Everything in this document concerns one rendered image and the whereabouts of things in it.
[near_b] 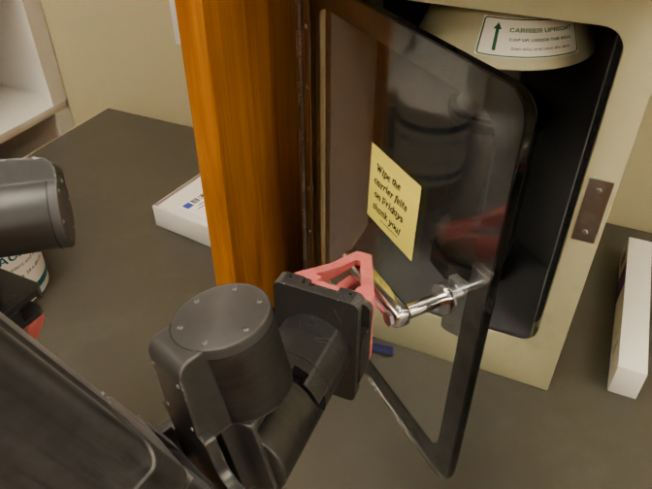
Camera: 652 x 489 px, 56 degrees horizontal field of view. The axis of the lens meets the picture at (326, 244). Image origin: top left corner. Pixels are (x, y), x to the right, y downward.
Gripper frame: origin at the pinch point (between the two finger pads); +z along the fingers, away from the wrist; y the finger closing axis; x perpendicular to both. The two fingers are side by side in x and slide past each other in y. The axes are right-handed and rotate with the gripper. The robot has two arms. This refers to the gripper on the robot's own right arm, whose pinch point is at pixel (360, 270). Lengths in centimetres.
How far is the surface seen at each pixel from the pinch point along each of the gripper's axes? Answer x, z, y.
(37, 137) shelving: 110, 61, -41
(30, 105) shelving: 102, 55, -29
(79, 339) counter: 39.0, 0.8, -26.1
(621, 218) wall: -25, 60, -27
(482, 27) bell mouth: -3.6, 19.7, 14.8
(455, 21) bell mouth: -0.9, 20.6, 14.6
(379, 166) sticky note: 0.9, 6.2, 6.5
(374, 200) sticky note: 1.3, 6.6, 2.7
